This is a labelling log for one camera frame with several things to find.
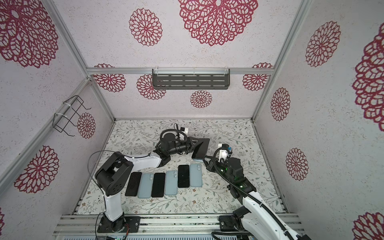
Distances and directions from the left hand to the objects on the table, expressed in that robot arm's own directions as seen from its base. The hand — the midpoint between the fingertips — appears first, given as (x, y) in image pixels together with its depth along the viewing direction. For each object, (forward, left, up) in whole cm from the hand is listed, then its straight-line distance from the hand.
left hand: (202, 142), depth 81 cm
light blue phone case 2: (-14, +18, -20) cm, 31 cm away
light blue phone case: (-15, +33, -21) cm, 42 cm away
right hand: (-9, +1, +2) cm, 10 cm away
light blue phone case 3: (-9, +3, -21) cm, 23 cm away
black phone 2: (-16, +25, -19) cm, 36 cm away
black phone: (-1, +4, +3) cm, 5 cm away
